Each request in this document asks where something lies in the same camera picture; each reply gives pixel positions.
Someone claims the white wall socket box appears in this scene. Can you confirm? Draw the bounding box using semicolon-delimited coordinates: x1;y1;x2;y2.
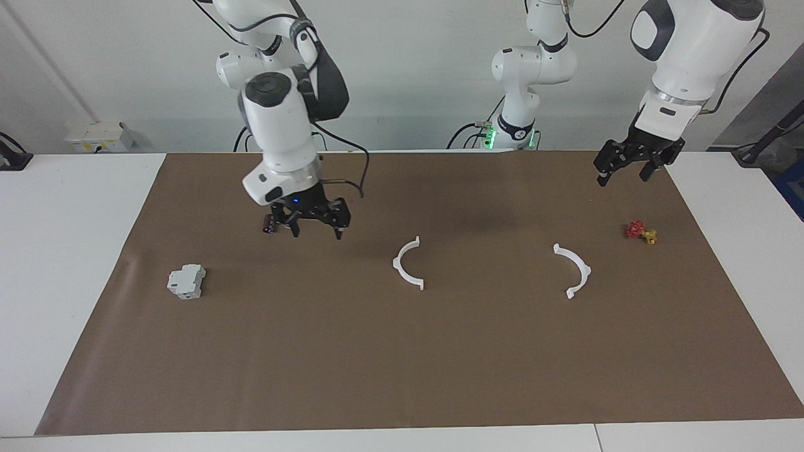
64;121;136;154

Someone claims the brown table mat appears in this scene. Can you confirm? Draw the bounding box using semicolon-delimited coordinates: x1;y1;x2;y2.
35;151;804;436

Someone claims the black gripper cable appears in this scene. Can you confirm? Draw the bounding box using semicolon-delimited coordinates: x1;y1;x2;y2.
311;122;371;199
699;28;771;116

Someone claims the white half pipe clamp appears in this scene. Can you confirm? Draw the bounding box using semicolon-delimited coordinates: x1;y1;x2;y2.
552;243;593;300
392;236;425;291

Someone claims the white circuit breaker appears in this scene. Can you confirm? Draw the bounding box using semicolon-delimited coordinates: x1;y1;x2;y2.
166;264;207;300

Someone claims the black base cable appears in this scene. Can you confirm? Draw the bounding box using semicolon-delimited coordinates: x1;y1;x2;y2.
447;112;504;151

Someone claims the black overhead cable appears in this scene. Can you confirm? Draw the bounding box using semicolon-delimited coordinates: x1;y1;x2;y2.
563;0;629;40

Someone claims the red handwheel brass valve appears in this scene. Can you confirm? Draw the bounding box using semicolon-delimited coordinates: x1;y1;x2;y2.
624;219;659;245

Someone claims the black stand foot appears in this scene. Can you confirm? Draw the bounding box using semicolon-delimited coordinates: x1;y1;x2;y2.
0;131;34;172
731;118;804;168

